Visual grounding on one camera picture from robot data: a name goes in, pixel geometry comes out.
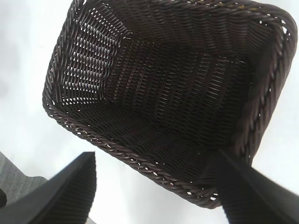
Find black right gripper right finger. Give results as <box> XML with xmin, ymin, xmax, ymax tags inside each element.
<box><xmin>214</xmin><ymin>149</ymin><xmax>299</xmax><ymax>224</ymax></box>

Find dark brown wicker basket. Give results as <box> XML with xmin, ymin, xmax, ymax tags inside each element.
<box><xmin>42</xmin><ymin>0</ymin><xmax>299</xmax><ymax>210</ymax></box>

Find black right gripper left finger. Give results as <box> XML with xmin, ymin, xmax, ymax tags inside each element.
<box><xmin>0</xmin><ymin>151</ymin><xmax>98</xmax><ymax>224</ymax></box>

